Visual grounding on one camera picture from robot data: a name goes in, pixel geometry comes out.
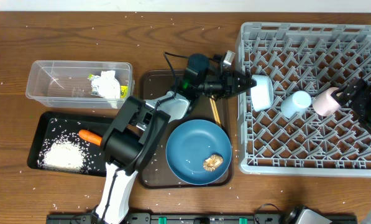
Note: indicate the orange carrot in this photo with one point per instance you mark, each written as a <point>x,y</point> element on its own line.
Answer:
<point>90,137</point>

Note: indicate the pink cup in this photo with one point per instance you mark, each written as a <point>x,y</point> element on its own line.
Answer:
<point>324,104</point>

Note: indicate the yellow snack wrapper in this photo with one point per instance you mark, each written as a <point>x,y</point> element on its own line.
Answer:
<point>123,91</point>

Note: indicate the brown food scrap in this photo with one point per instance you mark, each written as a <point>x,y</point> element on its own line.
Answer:
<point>212,163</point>

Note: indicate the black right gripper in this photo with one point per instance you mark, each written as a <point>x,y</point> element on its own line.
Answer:
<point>370,92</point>

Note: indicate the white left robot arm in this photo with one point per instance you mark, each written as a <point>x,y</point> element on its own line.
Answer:
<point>134,134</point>

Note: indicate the grey dishwasher rack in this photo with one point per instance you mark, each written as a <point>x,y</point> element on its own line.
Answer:
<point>312,58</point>

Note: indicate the white tissue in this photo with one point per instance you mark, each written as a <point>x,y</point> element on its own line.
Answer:
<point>112,102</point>

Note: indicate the blue plate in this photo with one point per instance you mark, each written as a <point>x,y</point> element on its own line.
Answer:
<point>193,143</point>

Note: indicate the black waste tray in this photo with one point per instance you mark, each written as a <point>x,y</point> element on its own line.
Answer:
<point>51,124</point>

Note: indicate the light blue rice bowl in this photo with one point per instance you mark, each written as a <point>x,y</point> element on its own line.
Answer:
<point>262,94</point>

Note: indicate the clear plastic bin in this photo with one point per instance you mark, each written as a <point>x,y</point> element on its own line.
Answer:
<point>65,84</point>

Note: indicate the brown serving tray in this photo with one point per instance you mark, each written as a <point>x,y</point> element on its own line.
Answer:
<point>157,174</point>

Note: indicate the white rice pile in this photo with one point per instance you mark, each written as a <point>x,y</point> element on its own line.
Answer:
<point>65,152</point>

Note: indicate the light blue cup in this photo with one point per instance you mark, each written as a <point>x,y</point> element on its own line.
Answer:
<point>298,102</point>

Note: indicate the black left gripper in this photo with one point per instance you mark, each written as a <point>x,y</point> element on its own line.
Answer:
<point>232,84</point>

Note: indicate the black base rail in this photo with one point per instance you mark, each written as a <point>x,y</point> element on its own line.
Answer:
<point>265,214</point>

